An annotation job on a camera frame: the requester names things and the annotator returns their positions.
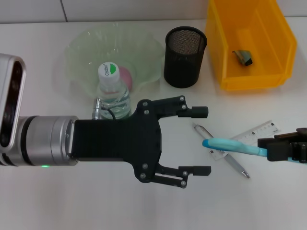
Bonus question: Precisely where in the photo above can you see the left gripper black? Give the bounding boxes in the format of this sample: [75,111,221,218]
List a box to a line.
[71,95,212,189]

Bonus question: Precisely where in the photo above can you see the left gripper cable with connector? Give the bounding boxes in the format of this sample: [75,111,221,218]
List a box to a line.
[91,96,131,120]

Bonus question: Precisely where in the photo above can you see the black mesh pen holder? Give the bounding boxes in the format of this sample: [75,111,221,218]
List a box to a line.
[163,26,208,89]

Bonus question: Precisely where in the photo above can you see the pink peach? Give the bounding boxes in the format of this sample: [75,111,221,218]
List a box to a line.
[118,66,133,91]

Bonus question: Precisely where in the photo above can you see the blue and teal scissors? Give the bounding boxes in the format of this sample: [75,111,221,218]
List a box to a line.
[201,137,303,164]

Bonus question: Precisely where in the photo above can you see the clear silver ballpoint pen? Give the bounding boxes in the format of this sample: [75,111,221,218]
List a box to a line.
[191,122,251,180]

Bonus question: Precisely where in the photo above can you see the clear plastic ruler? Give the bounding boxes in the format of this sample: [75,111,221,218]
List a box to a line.
[208,119,282,161]

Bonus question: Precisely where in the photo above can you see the green glass fruit plate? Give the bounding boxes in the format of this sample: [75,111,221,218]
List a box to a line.
[64,22,166,99]

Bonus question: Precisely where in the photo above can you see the yellow plastic storage bin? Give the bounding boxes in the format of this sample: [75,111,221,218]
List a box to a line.
[204,0,298,92]

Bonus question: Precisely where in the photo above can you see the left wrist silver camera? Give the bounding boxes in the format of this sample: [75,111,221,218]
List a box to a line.
[0,53,27,154]

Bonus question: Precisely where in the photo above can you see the clear water bottle green label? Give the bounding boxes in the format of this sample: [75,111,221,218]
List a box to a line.
[96,61,132,120]

